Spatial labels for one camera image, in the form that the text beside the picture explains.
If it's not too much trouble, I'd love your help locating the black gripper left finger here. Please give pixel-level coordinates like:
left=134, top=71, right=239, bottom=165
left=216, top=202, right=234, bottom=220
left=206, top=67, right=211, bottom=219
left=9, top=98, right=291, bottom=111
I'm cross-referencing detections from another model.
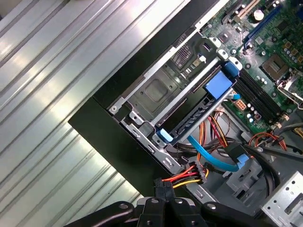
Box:
left=62, top=178, right=167, bottom=227

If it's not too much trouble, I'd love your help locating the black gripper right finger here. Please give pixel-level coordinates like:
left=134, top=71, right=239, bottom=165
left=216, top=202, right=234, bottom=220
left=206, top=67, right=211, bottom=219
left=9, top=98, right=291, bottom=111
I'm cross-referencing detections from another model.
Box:
left=163, top=181, right=274, bottom=227

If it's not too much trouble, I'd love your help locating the red yellow power wire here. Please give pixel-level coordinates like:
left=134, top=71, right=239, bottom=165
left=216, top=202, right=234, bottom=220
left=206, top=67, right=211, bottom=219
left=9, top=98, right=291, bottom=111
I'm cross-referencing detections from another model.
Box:
left=162, top=160, right=210, bottom=190

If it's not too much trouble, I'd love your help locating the hard disk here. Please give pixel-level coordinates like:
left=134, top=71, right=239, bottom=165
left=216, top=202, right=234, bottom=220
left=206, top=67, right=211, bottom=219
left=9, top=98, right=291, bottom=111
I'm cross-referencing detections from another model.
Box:
left=152, top=58, right=242, bottom=146

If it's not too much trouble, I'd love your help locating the grey metal disk bay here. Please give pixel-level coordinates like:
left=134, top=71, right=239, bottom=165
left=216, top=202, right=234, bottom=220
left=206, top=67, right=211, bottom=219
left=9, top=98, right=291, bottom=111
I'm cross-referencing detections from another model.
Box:
left=107, top=32, right=237, bottom=173

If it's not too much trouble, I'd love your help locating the black RAM slot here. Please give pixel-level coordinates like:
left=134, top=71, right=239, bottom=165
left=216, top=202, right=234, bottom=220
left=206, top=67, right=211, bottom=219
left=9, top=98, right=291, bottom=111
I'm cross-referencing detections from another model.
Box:
left=239, top=74, right=282, bottom=121
left=244, top=70, right=288, bottom=117
left=236, top=77, right=279, bottom=123
left=241, top=72, right=285, bottom=119

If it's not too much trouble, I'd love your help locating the blue expansion slot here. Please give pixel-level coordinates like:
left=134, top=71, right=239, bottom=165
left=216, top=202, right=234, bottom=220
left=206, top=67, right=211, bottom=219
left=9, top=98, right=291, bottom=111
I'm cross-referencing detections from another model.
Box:
left=243, top=0, right=285, bottom=48

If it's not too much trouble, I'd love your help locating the beige expansion slot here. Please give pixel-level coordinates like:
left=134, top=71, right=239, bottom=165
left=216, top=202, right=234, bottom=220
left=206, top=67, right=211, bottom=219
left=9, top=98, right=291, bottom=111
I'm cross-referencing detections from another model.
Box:
left=236, top=0, right=260, bottom=21

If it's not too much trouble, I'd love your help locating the black open PC case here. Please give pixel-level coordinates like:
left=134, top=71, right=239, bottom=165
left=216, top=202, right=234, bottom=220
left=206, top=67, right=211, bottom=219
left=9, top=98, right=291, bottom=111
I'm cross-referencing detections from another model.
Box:
left=67, top=0, right=303, bottom=227

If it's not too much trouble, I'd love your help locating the grey metal drive cage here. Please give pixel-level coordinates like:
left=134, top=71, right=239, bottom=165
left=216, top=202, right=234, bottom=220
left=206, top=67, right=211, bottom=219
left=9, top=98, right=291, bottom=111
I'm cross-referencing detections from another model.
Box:
left=224, top=163, right=303, bottom=227

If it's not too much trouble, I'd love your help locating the beige board connector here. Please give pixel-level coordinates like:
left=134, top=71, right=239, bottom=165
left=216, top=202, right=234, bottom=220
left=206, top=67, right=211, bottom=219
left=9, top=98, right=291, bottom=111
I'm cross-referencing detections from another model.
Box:
left=235, top=99, right=247, bottom=111

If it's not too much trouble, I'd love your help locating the metal socket cover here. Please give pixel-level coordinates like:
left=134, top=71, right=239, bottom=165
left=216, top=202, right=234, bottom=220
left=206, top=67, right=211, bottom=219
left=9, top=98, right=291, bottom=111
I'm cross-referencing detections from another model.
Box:
left=276, top=68, right=303, bottom=107

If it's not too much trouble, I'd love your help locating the CPU socket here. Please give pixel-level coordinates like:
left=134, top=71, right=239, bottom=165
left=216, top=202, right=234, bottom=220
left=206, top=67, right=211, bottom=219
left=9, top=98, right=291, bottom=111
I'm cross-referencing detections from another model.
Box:
left=260, top=53, right=291, bottom=82

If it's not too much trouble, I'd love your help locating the green motherboard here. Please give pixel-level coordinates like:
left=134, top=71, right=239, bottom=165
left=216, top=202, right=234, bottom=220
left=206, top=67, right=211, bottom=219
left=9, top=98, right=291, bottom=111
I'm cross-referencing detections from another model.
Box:
left=198, top=0, right=303, bottom=135

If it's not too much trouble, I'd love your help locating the silver coin battery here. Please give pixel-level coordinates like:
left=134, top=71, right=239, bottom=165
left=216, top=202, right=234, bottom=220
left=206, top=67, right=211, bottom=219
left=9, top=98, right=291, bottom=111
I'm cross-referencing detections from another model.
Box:
left=252, top=9, right=265, bottom=22

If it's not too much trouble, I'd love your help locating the orange red wire bundle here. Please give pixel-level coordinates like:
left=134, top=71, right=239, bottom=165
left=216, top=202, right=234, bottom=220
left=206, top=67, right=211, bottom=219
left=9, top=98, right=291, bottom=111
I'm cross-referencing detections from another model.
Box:
left=196, top=111, right=288, bottom=164

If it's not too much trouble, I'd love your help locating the thick black cable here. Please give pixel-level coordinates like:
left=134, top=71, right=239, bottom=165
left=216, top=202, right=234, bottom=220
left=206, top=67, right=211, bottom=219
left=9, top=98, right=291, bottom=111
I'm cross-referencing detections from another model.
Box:
left=246, top=145, right=284, bottom=199

